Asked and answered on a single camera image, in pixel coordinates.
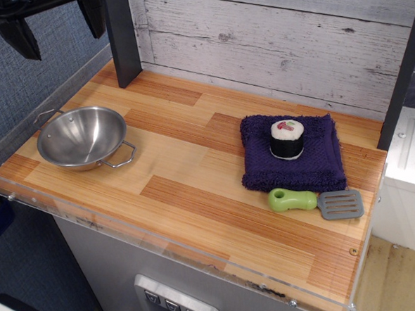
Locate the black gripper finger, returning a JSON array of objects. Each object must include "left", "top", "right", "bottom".
[
  {"left": 0, "top": 18, "right": 42, "bottom": 61},
  {"left": 77, "top": 0, "right": 106, "bottom": 39}
]

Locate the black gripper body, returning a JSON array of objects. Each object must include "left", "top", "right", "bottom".
[{"left": 0, "top": 0, "right": 89, "bottom": 20}]

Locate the small stainless steel pot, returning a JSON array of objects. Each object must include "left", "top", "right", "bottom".
[{"left": 37, "top": 106, "right": 136, "bottom": 171}]

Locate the purple cloth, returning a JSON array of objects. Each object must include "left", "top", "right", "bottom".
[{"left": 240, "top": 114, "right": 347, "bottom": 192}]

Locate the clear acrylic front guard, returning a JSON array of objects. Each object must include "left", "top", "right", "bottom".
[{"left": 0, "top": 144, "right": 386, "bottom": 311}]

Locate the toy sushi roll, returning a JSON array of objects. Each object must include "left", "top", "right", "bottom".
[{"left": 270, "top": 120, "right": 305, "bottom": 160}]

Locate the grey toy fridge cabinet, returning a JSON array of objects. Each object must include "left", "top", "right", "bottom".
[{"left": 54, "top": 199, "right": 331, "bottom": 311}]

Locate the silver dispenser button panel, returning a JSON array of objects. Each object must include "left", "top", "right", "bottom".
[{"left": 134, "top": 274, "right": 219, "bottom": 311}]

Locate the dark grey left post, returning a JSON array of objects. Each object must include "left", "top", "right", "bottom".
[{"left": 105, "top": 0, "right": 142, "bottom": 88}]

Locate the dark grey post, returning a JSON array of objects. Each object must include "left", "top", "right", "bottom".
[
  {"left": 377, "top": 19, "right": 415, "bottom": 151},
  {"left": 105, "top": 0, "right": 142, "bottom": 88}
]

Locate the green handled grey toy spatula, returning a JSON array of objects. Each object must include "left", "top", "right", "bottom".
[{"left": 268, "top": 188, "right": 364, "bottom": 221}]

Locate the dark grey right post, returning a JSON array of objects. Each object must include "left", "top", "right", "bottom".
[{"left": 377, "top": 19, "right": 415, "bottom": 151}]

